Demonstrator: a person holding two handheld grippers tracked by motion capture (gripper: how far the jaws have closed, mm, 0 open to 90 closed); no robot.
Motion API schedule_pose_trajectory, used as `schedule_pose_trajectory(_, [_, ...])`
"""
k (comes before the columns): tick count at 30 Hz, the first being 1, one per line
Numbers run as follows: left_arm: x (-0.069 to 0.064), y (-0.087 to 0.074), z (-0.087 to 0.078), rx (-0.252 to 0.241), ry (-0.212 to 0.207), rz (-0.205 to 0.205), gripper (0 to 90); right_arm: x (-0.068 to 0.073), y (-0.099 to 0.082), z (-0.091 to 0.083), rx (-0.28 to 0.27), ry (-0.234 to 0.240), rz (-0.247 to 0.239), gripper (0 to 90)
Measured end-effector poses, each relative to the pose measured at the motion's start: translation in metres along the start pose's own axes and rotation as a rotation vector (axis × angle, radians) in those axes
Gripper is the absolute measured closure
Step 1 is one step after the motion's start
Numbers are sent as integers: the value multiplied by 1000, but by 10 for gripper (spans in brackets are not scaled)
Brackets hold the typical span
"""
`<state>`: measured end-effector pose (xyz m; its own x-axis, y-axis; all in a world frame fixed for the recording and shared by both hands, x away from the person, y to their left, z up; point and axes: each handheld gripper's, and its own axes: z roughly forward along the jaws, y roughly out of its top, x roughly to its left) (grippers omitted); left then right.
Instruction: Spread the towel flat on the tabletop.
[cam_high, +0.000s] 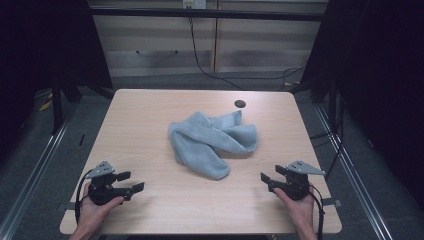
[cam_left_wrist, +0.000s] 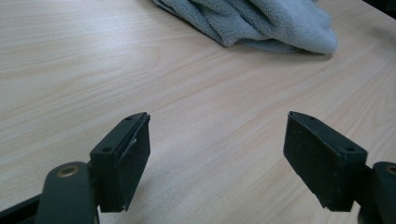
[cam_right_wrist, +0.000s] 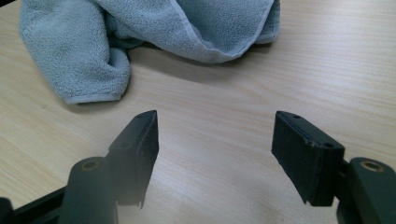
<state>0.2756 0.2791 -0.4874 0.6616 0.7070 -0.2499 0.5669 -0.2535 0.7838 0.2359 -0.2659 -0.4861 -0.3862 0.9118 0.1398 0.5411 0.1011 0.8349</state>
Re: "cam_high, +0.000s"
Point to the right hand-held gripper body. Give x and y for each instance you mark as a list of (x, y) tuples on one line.
[(297, 185)]

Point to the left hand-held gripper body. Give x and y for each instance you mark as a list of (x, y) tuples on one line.
[(100, 191)]

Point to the light blue towel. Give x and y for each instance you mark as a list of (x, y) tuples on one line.
[(206, 143)]

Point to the person's left hand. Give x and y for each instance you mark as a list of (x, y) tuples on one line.
[(95, 213)]

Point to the person's right hand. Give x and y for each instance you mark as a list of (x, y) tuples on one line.
[(300, 211)]

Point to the black metal stand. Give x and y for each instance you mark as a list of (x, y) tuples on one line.
[(57, 106), (332, 106)]

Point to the yellow floor tape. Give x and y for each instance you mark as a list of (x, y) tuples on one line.
[(45, 105)]

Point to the black curtain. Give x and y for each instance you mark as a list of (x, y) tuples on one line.
[(383, 83)]

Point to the black horizontal bar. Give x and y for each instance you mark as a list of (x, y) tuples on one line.
[(206, 14)]

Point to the metal floor rail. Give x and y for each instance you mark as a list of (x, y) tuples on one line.
[(30, 186), (360, 186)]

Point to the white wall socket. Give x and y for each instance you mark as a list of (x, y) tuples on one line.
[(194, 3)]

